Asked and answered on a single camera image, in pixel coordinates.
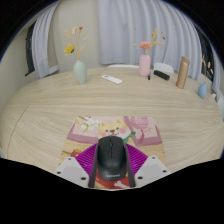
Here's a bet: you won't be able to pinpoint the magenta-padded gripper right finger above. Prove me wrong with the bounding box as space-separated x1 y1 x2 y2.
124 142 171 189

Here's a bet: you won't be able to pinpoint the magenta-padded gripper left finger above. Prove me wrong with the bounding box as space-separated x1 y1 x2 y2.
53 142 100 189

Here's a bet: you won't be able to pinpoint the black computer mouse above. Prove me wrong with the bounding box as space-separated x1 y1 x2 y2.
96 134 129 183

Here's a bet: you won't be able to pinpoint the cartoon dog print mouse pad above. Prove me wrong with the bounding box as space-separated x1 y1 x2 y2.
58 115 167 190

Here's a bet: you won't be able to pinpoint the small white remote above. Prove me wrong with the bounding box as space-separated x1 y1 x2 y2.
101 74 124 85

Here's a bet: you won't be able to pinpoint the small black box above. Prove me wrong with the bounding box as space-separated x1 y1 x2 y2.
153 69 171 82

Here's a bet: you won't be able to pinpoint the pale green vase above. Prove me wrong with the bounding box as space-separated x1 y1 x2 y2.
73 59 88 85

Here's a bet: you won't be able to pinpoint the pink vase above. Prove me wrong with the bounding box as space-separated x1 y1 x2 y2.
138 54 152 78

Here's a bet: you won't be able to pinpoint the blue vase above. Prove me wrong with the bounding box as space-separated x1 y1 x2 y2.
197 81 208 100

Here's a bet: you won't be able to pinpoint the white chair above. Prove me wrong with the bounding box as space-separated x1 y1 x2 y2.
153 62 175 75
107 63 140 69

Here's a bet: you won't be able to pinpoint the gold drink bottle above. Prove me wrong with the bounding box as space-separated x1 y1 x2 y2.
175 55 191 90

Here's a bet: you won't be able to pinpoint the orange and yellow dried flowers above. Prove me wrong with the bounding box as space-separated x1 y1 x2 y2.
133 28 167 57

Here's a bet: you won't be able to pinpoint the beige and blue dried flowers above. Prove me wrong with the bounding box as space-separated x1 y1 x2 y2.
199 54 214 84

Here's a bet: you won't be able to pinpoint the dark window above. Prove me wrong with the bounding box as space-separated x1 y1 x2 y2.
24 21 37 77
194 24 216 83

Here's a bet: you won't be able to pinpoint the narrow white curtain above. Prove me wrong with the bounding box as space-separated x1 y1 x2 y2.
31 1 63 79

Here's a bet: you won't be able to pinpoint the wide white curtain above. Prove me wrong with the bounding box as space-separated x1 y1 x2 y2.
97 0 204 76

